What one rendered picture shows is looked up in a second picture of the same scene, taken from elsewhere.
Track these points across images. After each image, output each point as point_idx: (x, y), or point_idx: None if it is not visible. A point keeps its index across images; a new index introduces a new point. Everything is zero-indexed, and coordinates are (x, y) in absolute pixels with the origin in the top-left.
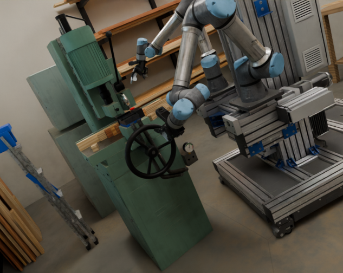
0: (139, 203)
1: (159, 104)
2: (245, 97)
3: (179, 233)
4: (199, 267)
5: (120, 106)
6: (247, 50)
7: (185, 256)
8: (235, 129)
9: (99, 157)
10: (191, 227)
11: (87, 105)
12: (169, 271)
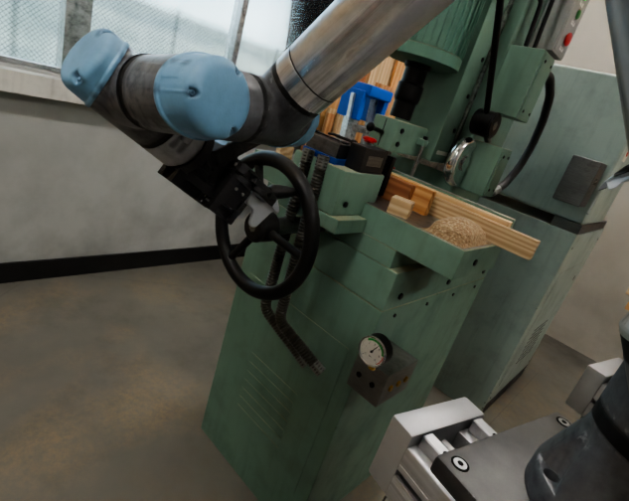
0: (248, 306)
1: (483, 227)
2: (546, 445)
3: (250, 437)
4: (181, 499)
5: (393, 135)
6: None
7: (224, 471)
8: (379, 448)
9: (265, 166)
10: (268, 465)
11: None
12: (196, 440)
